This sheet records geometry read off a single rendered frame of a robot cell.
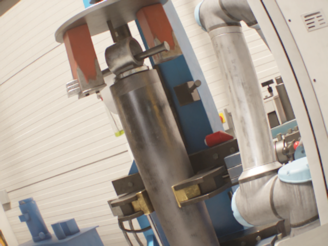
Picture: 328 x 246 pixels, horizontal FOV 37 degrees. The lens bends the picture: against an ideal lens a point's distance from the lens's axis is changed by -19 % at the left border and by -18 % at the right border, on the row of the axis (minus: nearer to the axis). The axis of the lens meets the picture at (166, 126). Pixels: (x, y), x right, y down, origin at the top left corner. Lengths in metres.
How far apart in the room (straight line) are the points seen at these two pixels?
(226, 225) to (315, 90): 1.64
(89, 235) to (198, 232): 2.54
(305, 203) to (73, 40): 1.36
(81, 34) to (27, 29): 3.05
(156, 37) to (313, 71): 1.31
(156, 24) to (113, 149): 2.48
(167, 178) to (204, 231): 0.30
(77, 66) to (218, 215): 1.06
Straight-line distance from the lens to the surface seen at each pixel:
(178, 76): 2.80
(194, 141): 2.81
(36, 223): 4.99
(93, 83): 2.37
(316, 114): 1.33
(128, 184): 2.75
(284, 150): 2.15
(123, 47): 2.42
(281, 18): 1.33
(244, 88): 1.63
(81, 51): 2.40
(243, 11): 1.62
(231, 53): 1.65
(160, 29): 2.53
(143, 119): 2.36
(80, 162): 5.09
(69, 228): 4.80
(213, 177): 2.29
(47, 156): 5.32
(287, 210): 1.53
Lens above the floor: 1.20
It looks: 1 degrees up
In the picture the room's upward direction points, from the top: 20 degrees counter-clockwise
